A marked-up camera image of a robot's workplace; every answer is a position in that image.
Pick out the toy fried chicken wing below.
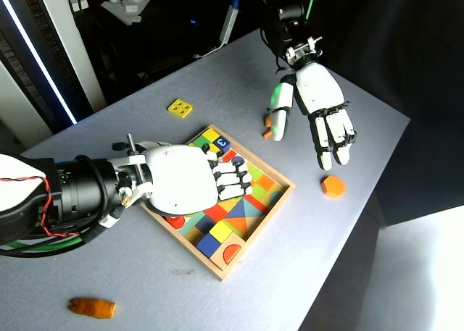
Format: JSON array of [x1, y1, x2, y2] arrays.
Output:
[[262, 114, 276, 140]]

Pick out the white stand with light strip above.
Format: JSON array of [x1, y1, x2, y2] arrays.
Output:
[[0, 0, 107, 151]]

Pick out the white plastic parts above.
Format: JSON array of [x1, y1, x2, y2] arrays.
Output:
[[99, 0, 162, 26]]

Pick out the orange hexagon block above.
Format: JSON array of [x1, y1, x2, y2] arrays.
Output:
[[320, 175, 347, 200]]

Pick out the black curtain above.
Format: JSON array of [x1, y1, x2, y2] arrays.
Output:
[[315, 0, 464, 227]]

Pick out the yellow four-hole block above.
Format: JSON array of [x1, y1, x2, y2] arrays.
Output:
[[167, 98, 194, 120]]

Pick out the white adapter box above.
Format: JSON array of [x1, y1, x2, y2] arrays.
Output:
[[219, 0, 241, 45]]

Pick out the grey tablecloth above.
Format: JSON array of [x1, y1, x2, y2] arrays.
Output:
[[0, 28, 411, 331]]

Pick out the white cable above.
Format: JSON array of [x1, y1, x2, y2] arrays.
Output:
[[191, 43, 223, 59]]

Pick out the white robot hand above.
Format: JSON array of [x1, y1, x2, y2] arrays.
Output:
[[136, 141, 254, 217], [267, 61, 358, 172]]

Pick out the wooden puzzle tray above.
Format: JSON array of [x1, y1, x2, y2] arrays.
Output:
[[139, 123, 297, 282]]

